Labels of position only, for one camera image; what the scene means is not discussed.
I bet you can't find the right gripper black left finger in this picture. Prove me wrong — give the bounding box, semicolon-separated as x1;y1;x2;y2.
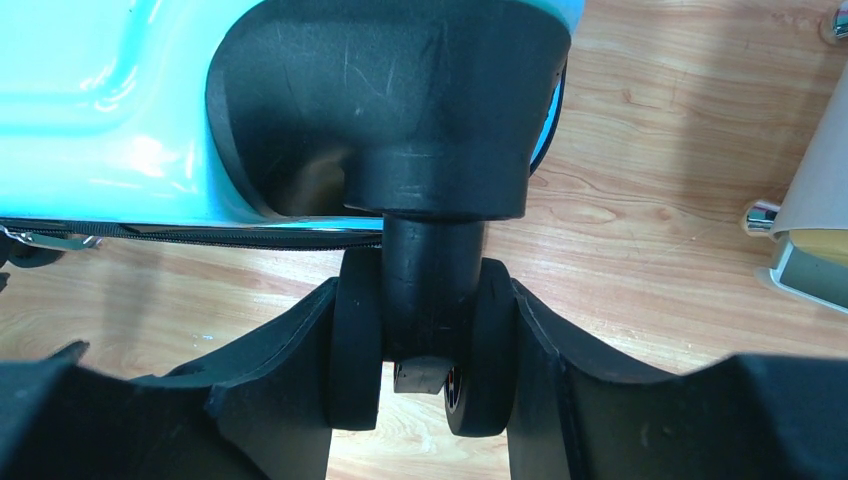
1;280;337;479

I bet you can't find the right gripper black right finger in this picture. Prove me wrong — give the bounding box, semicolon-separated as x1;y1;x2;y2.
507;284;847;479

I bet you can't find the round pastel drawer cabinet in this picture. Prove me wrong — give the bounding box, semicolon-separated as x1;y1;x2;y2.
742;71;847;314

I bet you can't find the silver zipper pull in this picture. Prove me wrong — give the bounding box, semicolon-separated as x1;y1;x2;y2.
1;226;103;252

